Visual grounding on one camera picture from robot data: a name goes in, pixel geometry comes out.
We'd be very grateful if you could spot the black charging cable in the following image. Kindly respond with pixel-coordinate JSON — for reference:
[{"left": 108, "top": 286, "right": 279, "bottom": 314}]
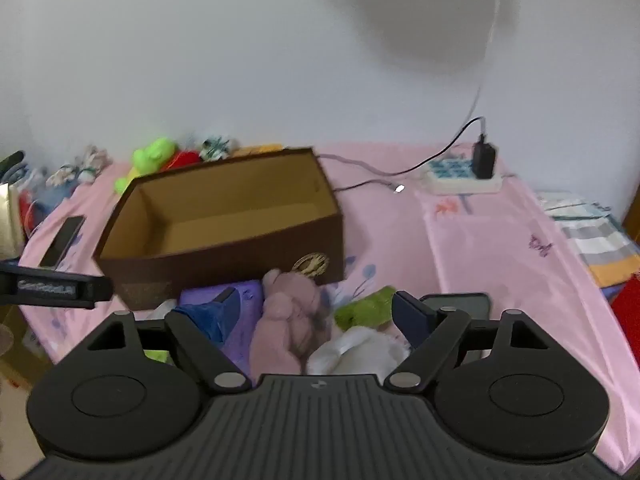
[{"left": 319, "top": 115, "right": 486, "bottom": 195}]

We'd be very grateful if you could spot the black smartphone on left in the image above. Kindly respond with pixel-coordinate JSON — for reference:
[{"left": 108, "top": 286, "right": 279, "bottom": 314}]
[{"left": 39, "top": 216, "right": 86, "bottom": 269}]

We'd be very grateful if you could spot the yellow book box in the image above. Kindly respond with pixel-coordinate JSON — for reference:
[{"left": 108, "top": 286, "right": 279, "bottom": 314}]
[{"left": 231, "top": 143, "right": 284, "bottom": 157}]

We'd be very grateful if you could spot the purple tissue pack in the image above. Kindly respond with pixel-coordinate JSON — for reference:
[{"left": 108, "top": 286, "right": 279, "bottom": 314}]
[{"left": 178, "top": 281, "right": 264, "bottom": 375}]

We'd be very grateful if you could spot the striped folded cloth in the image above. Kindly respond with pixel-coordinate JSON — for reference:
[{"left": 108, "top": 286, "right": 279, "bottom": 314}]
[{"left": 536, "top": 191, "right": 639, "bottom": 301}]

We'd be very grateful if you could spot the white wall cable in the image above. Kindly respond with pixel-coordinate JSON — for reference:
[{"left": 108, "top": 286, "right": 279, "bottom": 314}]
[{"left": 459, "top": 0, "right": 507, "bottom": 126}]

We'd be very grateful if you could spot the white power strip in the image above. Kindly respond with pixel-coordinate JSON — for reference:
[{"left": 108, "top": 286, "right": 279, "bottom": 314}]
[{"left": 422, "top": 158, "right": 503, "bottom": 195}]

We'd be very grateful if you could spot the black power adapter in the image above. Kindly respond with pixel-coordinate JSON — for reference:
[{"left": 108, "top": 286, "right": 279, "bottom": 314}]
[{"left": 471, "top": 133, "right": 497, "bottom": 180}]

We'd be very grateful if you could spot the dark green towel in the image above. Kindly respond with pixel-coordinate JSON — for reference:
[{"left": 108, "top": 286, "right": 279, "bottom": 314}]
[{"left": 334, "top": 286, "right": 396, "bottom": 332}]

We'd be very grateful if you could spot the pink plush bear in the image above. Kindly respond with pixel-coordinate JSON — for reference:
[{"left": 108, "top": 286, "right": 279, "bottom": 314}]
[{"left": 250, "top": 269, "right": 330, "bottom": 382}]

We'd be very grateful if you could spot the pink bed sheet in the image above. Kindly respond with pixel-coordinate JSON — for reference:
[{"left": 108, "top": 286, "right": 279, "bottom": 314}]
[{"left": 19, "top": 140, "right": 640, "bottom": 476}]

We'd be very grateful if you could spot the brown cardboard box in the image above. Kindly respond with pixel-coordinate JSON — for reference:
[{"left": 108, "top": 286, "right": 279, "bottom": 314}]
[{"left": 93, "top": 148, "right": 345, "bottom": 310}]

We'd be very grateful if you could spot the white fluffy towel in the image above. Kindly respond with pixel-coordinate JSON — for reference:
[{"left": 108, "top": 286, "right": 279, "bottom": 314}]
[{"left": 306, "top": 326, "right": 410, "bottom": 382}]

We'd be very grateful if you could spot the gold tissue box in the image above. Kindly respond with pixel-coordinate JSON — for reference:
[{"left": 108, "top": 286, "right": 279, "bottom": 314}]
[{"left": 0, "top": 183, "right": 25, "bottom": 260}]

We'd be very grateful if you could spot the green yellow plush toy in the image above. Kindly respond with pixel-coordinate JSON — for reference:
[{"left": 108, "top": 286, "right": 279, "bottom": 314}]
[{"left": 114, "top": 138, "right": 177, "bottom": 195}]

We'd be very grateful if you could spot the white knit doll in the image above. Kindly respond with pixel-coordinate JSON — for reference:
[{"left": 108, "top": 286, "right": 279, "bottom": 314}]
[{"left": 46, "top": 145, "right": 112, "bottom": 188}]

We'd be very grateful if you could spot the panda plush toy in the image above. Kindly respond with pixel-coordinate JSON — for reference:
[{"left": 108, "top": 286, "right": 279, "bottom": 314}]
[{"left": 198, "top": 136, "right": 236, "bottom": 162}]

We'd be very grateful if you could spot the red plush toy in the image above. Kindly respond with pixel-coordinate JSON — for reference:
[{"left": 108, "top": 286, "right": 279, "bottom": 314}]
[{"left": 160, "top": 150, "right": 202, "bottom": 172}]

